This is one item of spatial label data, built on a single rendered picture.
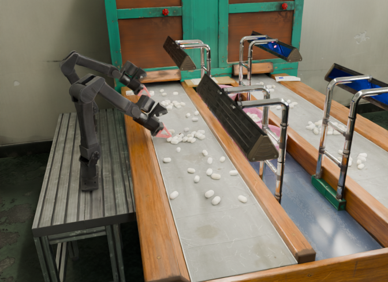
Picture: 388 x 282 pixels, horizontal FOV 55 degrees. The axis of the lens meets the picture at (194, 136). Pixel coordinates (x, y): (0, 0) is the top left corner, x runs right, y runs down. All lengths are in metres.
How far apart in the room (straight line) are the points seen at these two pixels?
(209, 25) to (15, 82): 1.72
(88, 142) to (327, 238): 0.97
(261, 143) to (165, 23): 1.76
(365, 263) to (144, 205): 0.69
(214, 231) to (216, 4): 1.78
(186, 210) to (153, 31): 1.56
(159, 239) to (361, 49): 3.44
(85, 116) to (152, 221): 0.55
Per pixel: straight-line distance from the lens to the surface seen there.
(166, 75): 2.58
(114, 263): 1.56
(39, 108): 3.49
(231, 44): 2.70
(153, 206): 1.27
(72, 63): 2.06
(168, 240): 1.13
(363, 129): 1.96
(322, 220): 1.40
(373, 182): 1.55
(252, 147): 0.94
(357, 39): 4.17
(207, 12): 2.62
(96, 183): 1.62
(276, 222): 1.21
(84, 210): 1.48
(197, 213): 1.27
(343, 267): 1.18
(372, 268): 1.24
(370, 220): 1.37
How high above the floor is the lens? 1.48
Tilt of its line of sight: 24 degrees down
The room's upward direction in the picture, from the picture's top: 2 degrees counter-clockwise
